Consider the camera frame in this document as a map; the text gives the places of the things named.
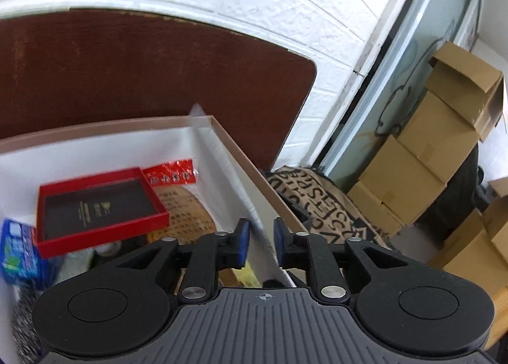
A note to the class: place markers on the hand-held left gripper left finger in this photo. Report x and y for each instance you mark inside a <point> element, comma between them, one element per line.
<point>243,245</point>

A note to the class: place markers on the black bag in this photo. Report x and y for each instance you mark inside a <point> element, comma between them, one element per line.
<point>464,189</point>

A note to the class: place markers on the red shallow box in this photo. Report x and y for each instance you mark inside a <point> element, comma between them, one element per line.
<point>103,234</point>

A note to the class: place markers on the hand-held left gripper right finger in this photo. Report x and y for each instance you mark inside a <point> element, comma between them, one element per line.
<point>280,245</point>

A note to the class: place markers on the blue white packet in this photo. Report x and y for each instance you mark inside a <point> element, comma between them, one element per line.
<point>20,253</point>

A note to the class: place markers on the glass door with drawing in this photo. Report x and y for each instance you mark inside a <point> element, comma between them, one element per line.
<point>420,11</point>

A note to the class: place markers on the red foil packet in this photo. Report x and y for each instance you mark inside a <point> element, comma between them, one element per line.
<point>170,173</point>

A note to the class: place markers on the open cardboard box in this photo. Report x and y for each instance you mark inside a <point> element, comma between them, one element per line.
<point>464,82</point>

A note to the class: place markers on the brown cardboard storage box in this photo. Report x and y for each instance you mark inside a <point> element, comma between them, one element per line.
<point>119,146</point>

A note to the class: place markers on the dark brown wooden board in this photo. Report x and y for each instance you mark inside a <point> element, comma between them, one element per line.
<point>158,70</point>

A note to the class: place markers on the orange patterned wafer packet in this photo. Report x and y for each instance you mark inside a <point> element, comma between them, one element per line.
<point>186,209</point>

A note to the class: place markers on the yellow item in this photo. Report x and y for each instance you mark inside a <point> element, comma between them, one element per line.
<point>248,276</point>

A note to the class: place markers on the steel wool scrubber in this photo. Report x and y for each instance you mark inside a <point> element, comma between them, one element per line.
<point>26,328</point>

